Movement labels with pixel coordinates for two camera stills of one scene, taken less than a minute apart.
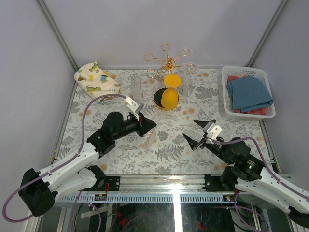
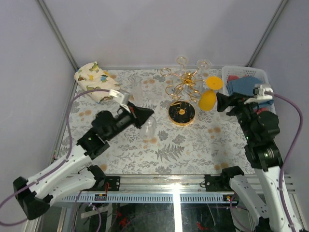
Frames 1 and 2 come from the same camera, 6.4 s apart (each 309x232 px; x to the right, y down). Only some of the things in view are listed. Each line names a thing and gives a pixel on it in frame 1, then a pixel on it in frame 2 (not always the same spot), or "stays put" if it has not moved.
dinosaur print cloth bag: (96, 81) stays put
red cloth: (260, 111) stays put
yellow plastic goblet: (170, 98) to (207, 99)
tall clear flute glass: (137, 81) stays put
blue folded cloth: (248, 93) stays put
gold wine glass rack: (168, 64) to (182, 113)
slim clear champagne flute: (187, 87) to (203, 65)
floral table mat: (174, 100) stays put
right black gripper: (193, 143) to (223, 101)
